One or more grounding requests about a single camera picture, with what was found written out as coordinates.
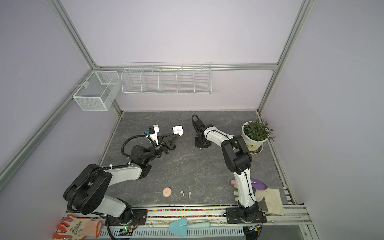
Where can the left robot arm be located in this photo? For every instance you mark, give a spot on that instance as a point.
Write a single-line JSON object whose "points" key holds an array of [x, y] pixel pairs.
{"points": [[87, 193]]}

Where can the pink earbud charging case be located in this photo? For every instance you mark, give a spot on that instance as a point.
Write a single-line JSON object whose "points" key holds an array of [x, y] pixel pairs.
{"points": [[167, 192]]}

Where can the red white work glove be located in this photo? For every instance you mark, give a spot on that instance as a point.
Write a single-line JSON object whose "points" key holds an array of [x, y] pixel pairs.
{"points": [[78, 228]]}

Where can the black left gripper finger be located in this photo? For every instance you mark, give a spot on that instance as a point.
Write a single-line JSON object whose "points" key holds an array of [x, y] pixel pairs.
{"points": [[171, 145], [170, 137]]}

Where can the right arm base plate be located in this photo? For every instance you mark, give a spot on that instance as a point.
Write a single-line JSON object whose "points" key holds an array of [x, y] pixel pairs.
{"points": [[240, 216]]}

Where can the teal garden trowel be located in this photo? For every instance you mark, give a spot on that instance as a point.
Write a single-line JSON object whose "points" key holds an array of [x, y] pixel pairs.
{"points": [[180, 227]]}

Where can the potted green plant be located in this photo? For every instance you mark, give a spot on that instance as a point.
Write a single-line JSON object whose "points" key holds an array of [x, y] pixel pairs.
{"points": [[255, 134]]}

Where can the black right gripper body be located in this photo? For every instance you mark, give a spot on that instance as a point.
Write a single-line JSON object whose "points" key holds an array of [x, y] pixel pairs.
{"points": [[201, 144]]}

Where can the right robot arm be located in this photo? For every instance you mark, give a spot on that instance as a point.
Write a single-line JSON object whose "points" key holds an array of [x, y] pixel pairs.
{"points": [[238, 160]]}

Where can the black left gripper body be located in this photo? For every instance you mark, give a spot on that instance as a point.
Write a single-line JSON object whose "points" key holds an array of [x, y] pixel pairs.
{"points": [[163, 146]]}

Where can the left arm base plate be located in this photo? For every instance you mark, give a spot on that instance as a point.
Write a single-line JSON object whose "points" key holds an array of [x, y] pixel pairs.
{"points": [[135, 217]]}

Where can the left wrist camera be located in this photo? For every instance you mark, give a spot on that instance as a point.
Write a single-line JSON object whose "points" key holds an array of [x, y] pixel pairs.
{"points": [[152, 134]]}

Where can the white mesh box basket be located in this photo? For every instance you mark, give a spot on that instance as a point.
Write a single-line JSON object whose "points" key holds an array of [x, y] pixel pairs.
{"points": [[98, 91]]}

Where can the white earbud charging case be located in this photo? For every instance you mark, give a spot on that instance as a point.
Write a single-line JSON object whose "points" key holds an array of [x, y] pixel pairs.
{"points": [[178, 130]]}

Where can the white wire shelf basket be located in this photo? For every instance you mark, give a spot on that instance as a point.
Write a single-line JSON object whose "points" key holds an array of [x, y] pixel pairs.
{"points": [[167, 78]]}

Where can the purple pink garden trowel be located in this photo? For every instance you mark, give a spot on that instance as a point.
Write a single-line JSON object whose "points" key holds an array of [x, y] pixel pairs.
{"points": [[256, 184]]}

